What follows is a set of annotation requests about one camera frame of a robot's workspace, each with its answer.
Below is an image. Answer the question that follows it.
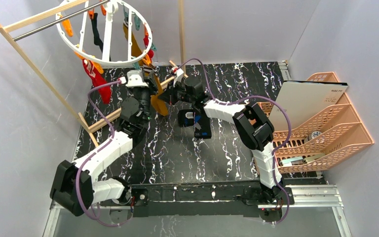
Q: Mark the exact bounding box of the mustard yellow sock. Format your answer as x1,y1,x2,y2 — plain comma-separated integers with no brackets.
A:
123,21,169,116

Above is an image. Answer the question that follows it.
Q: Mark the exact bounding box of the white round clip hanger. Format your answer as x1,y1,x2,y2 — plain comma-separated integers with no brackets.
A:
55,0,157,67

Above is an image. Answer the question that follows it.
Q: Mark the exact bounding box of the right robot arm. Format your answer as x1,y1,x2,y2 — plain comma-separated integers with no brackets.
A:
159,79,289,203

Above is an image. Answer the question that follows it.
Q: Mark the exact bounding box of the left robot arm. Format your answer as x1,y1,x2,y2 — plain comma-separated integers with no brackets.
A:
49,70,161,216

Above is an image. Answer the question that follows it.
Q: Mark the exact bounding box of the orange clothes clip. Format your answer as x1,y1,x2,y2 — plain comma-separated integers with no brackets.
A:
141,54,152,66

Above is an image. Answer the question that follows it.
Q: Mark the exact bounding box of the teal clothes clip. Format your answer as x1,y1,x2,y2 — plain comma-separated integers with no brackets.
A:
133,62,141,70

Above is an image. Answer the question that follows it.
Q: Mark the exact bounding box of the left red sock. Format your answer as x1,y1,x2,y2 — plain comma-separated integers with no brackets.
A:
82,59,112,104

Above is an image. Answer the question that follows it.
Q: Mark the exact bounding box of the white flat box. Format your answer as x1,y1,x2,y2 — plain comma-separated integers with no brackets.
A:
275,80,348,129

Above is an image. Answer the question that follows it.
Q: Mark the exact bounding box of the metal rack rod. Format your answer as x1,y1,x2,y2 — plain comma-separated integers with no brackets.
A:
13,0,110,41

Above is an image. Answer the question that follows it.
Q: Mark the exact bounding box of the round metal can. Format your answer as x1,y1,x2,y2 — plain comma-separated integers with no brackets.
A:
307,131,322,141

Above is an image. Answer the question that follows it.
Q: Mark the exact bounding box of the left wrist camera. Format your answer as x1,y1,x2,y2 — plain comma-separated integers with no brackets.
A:
119,70,149,88

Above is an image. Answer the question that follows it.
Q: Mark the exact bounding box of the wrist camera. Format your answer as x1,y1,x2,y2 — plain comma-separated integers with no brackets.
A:
119,70,149,88
171,66,184,87

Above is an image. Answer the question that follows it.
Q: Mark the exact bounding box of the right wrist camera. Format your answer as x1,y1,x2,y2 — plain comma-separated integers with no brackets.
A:
171,66,184,87

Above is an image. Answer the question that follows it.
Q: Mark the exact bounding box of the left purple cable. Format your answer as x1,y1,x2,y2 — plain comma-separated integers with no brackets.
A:
76,77,135,228

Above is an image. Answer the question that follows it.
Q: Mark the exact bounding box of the wooden clothes rack frame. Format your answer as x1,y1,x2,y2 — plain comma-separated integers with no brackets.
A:
0,0,190,148

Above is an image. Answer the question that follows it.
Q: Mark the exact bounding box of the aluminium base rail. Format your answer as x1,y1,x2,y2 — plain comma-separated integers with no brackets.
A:
43,180,352,237

